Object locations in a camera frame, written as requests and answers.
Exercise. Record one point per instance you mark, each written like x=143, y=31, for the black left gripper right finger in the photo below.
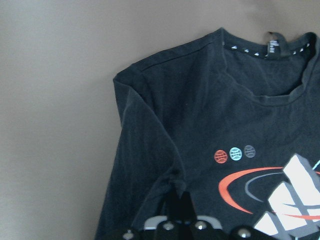
x=189, y=213

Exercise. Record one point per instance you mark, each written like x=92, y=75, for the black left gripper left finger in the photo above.
x=175, y=207

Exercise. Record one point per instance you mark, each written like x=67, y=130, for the black printed t-shirt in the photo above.
x=223, y=119

